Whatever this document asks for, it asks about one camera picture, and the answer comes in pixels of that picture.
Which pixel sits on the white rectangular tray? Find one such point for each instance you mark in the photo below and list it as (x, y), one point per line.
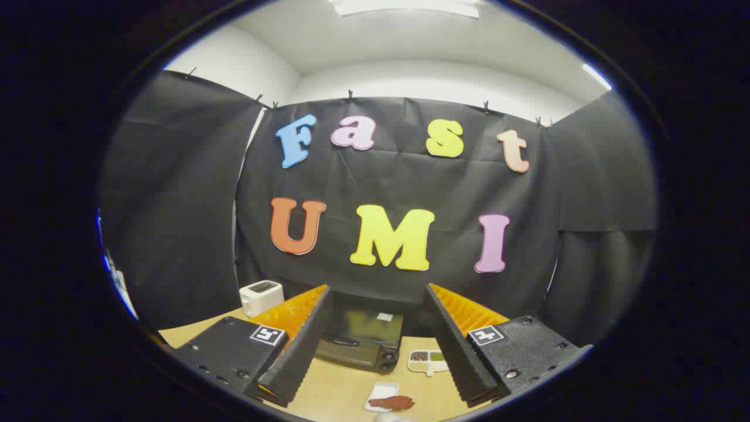
(384, 390)

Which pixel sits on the white bread toaster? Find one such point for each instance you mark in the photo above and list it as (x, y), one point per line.
(261, 296)

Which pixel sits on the small ceiling light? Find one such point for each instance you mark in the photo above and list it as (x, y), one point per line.
(596, 76)

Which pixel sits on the red meat slice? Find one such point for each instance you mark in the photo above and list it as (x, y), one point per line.
(394, 402)

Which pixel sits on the white divided dish with grains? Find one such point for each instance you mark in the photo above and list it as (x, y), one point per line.
(428, 360)

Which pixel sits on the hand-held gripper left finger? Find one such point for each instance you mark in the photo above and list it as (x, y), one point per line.
(304, 340)

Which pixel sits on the black toaster oven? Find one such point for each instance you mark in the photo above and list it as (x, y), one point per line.
(360, 335)

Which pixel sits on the long ceiling light panel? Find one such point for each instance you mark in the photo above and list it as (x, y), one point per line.
(404, 6)

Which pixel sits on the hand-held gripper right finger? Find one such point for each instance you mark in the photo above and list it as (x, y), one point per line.
(454, 346)

